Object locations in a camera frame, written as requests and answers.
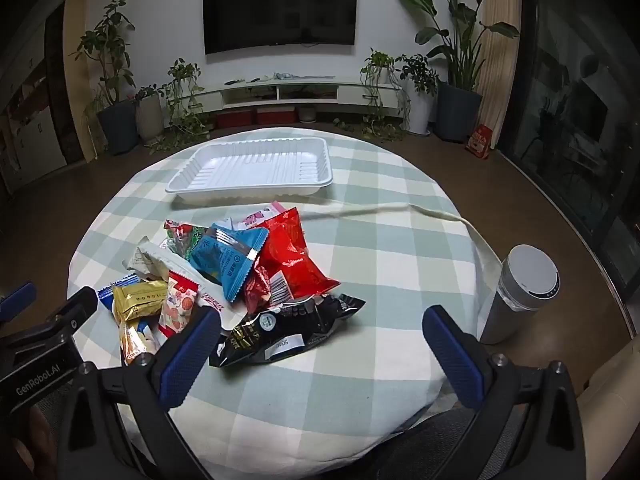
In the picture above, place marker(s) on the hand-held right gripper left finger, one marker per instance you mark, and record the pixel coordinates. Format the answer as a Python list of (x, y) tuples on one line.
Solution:
[(187, 360)]

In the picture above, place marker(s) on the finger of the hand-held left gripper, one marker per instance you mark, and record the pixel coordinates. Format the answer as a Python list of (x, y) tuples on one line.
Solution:
[(75, 310), (17, 300)]

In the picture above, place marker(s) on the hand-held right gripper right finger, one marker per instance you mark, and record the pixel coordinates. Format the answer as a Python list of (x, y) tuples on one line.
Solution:
[(452, 355)]

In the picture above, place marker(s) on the small dark blue packet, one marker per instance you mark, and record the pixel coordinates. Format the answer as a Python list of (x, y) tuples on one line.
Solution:
[(105, 295)]

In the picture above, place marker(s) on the fruit print snack packet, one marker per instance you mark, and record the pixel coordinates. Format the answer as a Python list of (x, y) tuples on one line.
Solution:
[(175, 310)]

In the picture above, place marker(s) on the orange snack packet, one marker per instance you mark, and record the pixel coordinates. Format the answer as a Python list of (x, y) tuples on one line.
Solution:
[(132, 342)]

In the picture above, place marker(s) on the white red striped packet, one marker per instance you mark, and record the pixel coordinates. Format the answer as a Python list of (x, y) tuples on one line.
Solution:
[(225, 310)]

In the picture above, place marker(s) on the gold snack packet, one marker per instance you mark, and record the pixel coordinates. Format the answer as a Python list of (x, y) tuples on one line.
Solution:
[(137, 300)]

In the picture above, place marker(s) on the black snack packet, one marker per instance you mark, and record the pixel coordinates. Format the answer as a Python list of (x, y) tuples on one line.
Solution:
[(280, 330)]

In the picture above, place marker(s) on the long white snack packet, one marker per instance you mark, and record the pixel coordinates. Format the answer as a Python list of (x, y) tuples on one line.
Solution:
[(160, 260)]

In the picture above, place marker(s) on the blue snack packet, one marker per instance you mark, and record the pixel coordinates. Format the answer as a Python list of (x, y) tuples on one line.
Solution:
[(225, 260)]

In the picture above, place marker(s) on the green snack packet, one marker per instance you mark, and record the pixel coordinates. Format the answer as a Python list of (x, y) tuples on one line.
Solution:
[(185, 237)]

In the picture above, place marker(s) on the red snack packet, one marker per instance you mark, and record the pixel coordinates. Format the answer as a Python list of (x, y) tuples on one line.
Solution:
[(290, 250)]

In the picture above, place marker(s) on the pink snack packet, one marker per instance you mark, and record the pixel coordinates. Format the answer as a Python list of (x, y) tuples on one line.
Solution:
[(257, 216)]

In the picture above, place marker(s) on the white plastic tray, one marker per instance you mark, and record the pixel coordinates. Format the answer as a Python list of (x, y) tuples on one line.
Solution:
[(250, 165)]

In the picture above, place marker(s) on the person's left hand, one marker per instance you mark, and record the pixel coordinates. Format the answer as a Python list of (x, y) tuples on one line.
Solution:
[(37, 430)]

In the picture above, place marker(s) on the dark mesh chair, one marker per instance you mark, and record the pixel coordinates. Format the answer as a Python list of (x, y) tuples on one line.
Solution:
[(440, 440)]

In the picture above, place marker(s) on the grey cylinder with white lid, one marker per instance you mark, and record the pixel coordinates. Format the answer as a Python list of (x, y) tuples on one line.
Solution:
[(520, 290)]

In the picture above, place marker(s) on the checked tablecloth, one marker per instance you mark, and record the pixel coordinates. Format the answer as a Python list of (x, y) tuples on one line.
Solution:
[(390, 240)]

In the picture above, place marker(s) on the beige cushion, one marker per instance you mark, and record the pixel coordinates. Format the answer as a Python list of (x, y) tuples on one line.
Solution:
[(610, 420)]

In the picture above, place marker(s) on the white wardrobe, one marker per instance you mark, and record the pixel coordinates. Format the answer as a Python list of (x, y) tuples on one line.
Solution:
[(35, 125)]

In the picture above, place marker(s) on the tall plant in dark pot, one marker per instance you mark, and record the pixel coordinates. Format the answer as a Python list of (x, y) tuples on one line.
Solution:
[(117, 125)]

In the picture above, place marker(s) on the plant in ribbed grey pot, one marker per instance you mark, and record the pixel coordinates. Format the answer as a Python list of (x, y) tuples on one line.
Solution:
[(149, 117)]

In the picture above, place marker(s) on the red paper bag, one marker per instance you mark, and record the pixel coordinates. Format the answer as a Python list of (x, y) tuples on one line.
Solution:
[(478, 142)]

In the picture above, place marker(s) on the large-leaf plant in dark pot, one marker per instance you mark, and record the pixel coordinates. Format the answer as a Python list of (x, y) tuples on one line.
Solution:
[(457, 110)]

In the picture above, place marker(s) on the red storage box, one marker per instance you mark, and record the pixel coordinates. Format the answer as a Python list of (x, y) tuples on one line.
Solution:
[(234, 119), (275, 116)]

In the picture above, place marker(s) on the trailing green plant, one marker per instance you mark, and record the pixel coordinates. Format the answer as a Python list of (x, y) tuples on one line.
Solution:
[(182, 85), (377, 62)]

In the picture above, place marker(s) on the plant in white pot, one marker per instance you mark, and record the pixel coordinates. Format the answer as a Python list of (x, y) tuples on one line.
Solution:
[(419, 105)]

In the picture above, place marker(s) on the glass sliding door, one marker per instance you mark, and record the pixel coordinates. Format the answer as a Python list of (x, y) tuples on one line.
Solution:
[(575, 110)]

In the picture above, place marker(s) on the small white pot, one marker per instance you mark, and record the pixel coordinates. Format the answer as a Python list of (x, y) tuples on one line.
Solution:
[(307, 113)]

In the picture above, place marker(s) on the white television cabinet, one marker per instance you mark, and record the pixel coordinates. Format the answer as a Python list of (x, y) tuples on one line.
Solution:
[(310, 91)]

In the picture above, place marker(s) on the beige curtain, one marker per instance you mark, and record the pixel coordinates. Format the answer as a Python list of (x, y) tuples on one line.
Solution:
[(500, 60)]

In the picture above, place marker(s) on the light blue cloth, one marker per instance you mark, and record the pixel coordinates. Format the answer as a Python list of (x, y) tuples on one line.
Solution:
[(281, 75)]

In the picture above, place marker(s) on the wall television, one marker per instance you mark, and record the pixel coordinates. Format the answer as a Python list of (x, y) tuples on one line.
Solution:
[(280, 10)]

